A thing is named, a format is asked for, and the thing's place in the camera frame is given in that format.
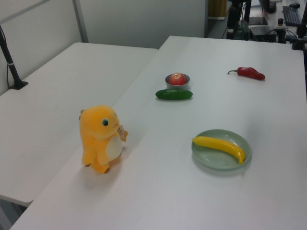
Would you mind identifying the small grey metal bowl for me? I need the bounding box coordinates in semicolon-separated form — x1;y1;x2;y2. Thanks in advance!
165;73;191;90

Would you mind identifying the black stand with clamp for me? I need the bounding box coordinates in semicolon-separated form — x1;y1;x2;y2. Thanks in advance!
291;0;307;51

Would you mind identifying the red chili pepper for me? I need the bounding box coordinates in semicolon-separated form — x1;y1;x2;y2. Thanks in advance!
227;67;266;81

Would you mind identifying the orange plush toy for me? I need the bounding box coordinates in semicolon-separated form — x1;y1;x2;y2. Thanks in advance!
79;104;129;174

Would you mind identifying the paper hang tag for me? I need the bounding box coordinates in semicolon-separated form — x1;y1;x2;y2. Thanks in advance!
117;124;128;142

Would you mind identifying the green cucumber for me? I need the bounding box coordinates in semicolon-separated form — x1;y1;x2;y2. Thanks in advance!
155;89;193;101

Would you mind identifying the yellow wooden panel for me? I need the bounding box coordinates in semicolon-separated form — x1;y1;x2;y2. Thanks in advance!
208;0;227;18

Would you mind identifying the black vertical pole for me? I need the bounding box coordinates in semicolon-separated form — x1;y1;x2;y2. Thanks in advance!
242;0;252;23

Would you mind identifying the black electronics box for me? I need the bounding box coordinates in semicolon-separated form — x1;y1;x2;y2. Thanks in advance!
249;25;277;42

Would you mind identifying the black keyboard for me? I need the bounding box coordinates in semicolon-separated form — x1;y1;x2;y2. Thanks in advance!
282;5;302;26

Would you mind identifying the yellow banana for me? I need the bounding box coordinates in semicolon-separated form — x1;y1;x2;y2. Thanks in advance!
192;136;247;165

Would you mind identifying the pale green plastic plate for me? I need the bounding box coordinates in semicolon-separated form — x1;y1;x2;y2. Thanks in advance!
191;129;253;171

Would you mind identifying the black equipment with cables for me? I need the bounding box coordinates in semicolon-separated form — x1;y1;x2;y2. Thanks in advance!
225;0;241;40

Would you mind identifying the grey partition post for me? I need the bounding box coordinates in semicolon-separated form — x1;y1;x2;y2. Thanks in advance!
71;0;89;44

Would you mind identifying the black camera pole with base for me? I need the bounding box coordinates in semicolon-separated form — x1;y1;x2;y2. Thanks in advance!
0;23;29;90

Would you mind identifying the red apple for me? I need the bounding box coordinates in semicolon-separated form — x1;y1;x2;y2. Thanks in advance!
168;72;187;86

